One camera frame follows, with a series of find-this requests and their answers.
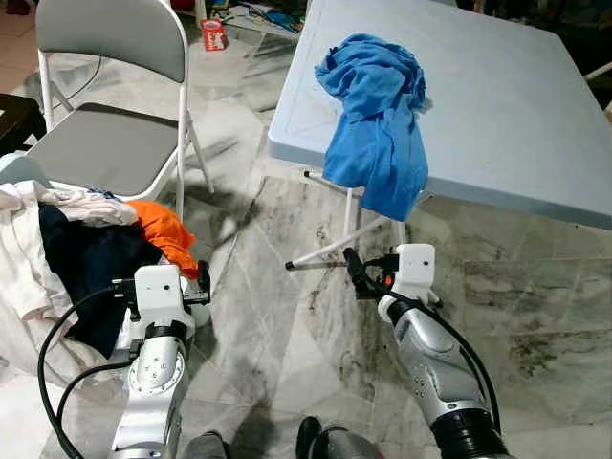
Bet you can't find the grey and white folding chair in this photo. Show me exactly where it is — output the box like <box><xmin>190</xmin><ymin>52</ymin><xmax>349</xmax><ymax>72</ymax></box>
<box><xmin>24</xmin><ymin>0</ymin><xmax>216</xmax><ymax>223</ymax></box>

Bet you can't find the grey robot left leg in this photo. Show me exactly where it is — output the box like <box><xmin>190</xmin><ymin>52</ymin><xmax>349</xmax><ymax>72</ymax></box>
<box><xmin>182</xmin><ymin>430</ymin><xmax>230</xmax><ymax>459</ymax></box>

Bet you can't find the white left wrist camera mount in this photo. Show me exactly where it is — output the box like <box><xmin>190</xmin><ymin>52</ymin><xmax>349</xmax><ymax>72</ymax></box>
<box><xmin>132</xmin><ymin>265</ymin><xmax>192</xmax><ymax>340</ymax></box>

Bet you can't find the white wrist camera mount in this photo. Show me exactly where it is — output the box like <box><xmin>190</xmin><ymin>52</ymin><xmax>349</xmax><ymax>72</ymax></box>
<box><xmin>132</xmin><ymin>265</ymin><xmax>192</xmax><ymax>340</ymax></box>
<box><xmin>378</xmin><ymin>244</ymin><xmax>437</xmax><ymax>326</ymax></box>

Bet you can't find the dark navy garment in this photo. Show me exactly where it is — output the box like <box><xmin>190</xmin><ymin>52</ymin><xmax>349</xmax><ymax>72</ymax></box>
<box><xmin>38</xmin><ymin>203</ymin><xmax>165</xmax><ymax>360</ymax></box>

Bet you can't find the red printed box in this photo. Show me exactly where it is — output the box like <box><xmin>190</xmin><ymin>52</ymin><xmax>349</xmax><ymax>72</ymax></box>
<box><xmin>201</xmin><ymin>19</ymin><xmax>229</xmax><ymax>54</ymax></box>

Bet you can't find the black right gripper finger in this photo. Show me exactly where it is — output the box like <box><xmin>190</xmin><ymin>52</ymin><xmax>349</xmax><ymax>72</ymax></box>
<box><xmin>342</xmin><ymin>247</ymin><xmax>372</xmax><ymax>299</ymax></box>

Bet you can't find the orange garment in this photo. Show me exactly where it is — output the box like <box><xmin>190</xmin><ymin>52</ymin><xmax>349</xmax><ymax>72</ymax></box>
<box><xmin>124</xmin><ymin>199</ymin><xmax>200</xmax><ymax>280</ymax></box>

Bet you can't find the blue shirt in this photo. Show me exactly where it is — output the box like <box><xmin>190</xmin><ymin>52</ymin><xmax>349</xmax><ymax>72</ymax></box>
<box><xmin>314</xmin><ymin>33</ymin><xmax>431</xmax><ymax>223</ymax></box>

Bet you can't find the grey robot right leg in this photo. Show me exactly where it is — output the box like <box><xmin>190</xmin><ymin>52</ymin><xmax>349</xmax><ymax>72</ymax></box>
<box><xmin>296</xmin><ymin>416</ymin><xmax>383</xmax><ymax>459</ymax></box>

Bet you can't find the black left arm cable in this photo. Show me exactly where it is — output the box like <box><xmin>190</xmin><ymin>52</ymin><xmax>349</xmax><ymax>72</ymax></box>
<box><xmin>36</xmin><ymin>277</ymin><xmax>137</xmax><ymax>459</ymax></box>

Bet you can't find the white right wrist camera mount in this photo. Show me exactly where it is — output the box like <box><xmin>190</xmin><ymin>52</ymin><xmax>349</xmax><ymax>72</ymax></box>
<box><xmin>378</xmin><ymin>244</ymin><xmax>437</xmax><ymax>326</ymax></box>

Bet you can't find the grey robot leg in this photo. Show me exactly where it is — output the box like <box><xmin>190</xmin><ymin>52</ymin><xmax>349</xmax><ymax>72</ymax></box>
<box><xmin>296</xmin><ymin>416</ymin><xmax>383</xmax><ymax>459</ymax></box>
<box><xmin>182</xmin><ymin>430</ymin><xmax>230</xmax><ymax>459</ymax></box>

